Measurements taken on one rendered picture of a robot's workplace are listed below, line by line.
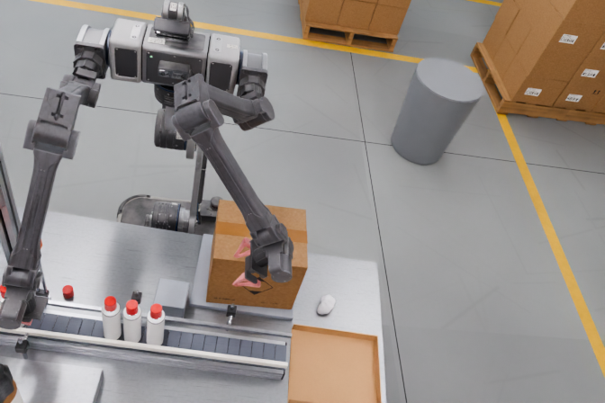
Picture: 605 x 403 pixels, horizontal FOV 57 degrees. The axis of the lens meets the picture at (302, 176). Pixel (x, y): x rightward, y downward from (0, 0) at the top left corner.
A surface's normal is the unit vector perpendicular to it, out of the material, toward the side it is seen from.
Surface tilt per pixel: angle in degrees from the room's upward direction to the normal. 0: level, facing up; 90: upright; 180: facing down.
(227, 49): 0
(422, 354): 0
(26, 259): 61
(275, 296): 90
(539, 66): 90
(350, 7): 90
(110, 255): 0
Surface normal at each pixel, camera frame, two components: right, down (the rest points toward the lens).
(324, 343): 0.21, -0.67
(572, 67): 0.08, 0.74
